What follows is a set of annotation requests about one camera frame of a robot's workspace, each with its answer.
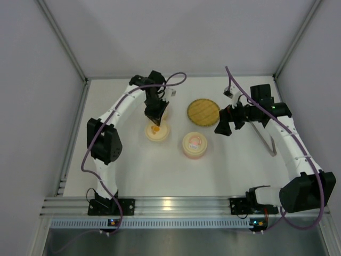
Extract cream lid orange handle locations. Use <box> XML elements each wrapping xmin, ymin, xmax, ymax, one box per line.
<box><xmin>144</xmin><ymin>121</ymin><xmax>171</xmax><ymax>142</ymax></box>

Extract cream lid pink handle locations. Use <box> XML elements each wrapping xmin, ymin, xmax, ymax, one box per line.
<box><xmin>182</xmin><ymin>132</ymin><xmax>208</xmax><ymax>155</ymax></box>

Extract metal tongs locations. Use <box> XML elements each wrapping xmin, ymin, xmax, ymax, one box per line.
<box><xmin>249</xmin><ymin>122</ymin><xmax>277</xmax><ymax>157</ymax></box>

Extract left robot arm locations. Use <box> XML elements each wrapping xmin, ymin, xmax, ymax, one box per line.
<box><xmin>81</xmin><ymin>70</ymin><xmax>171</xmax><ymax>202</ymax></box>

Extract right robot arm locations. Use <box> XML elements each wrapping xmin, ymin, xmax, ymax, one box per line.
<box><xmin>214</xmin><ymin>84</ymin><xmax>336</xmax><ymax>213</ymax></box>

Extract orange lunch bowl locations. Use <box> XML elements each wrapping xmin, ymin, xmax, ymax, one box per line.
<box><xmin>162</xmin><ymin>106</ymin><xmax>171</xmax><ymax>120</ymax></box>

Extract pink lunch bowl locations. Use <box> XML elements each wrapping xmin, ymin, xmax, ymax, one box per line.
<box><xmin>183</xmin><ymin>149</ymin><xmax>206</xmax><ymax>159</ymax></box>

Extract round bamboo tray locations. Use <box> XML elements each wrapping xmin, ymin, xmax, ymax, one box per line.
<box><xmin>186</xmin><ymin>98</ymin><xmax>220</xmax><ymax>127</ymax></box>

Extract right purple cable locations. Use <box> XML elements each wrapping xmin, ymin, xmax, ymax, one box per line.
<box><xmin>225</xmin><ymin>66</ymin><xmax>327</xmax><ymax>235</ymax></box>

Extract purple cable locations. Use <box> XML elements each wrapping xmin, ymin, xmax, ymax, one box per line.
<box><xmin>81</xmin><ymin>71</ymin><xmax>187</xmax><ymax>235</ymax></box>
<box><xmin>225</xmin><ymin>66</ymin><xmax>327</xmax><ymax>235</ymax></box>

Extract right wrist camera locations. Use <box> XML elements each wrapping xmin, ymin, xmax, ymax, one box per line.
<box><xmin>223</xmin><ymin>85</ymin><xmax>241</xmax><ymax>105</ymax></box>

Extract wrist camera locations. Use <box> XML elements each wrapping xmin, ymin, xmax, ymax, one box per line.
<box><xmin>163</xmin><ymin>86</ymin><xmax>176</xmax><ymax>101</ymax></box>
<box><xmin>223</xmin><ymin>85</ymin><xmax>241</xmax><ymax>105</ymax></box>

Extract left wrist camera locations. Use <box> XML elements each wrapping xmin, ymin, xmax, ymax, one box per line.
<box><xmin>163</xmin><ymin>86</ymin><xmax>176</xmax><ymax>101</ymax></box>

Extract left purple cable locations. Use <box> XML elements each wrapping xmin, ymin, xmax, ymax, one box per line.
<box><xmin>81</xmin><ymin>71</ymin><xmax>187</xmax><ymax>235</ymax></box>

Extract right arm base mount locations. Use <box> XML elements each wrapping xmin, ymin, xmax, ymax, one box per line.
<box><xmin>229</xmin><ymin>186</ymin><xmax>279</xmax><ymax>215</ymax></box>

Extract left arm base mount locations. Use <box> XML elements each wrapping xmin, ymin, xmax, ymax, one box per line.
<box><xmin>87</xmin><ymin>198</ymin><xmax>135</xmax><ymax>216</ymax></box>

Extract left aluminium frame post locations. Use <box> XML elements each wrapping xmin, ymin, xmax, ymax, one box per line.
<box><xmin>35</xmin><ymin>0</ymin><xmax>88</xmax><ymax>83</ymax></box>

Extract aluminium frame post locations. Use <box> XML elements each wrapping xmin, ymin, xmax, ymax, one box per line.
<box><xmin>273</xmin><ymin>0</ymin><xmax>324</xmax><ymax>82</ymax></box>
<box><xmin>35</xmin><ymin>0</ymin><xmax>88</xmax><ymax>83</ymax></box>

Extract slotted cable duct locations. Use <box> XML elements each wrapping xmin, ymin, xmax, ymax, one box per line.
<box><xmin>50</xmin><ymin>218</ymin><xmax>257</xmax><ymax>229</ymax></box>

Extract right aluminium frame post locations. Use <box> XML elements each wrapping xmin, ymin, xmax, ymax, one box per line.
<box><xmin>273</xmin><ymin>0</ymin><xmax>324</xmax><ymax>82</ymax></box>

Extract aluminium front rail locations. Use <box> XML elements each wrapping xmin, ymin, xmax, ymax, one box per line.
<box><xmin>39</xmin><ymin>195</ymin><xmax>330</xmax><ymax>217</ymax></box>

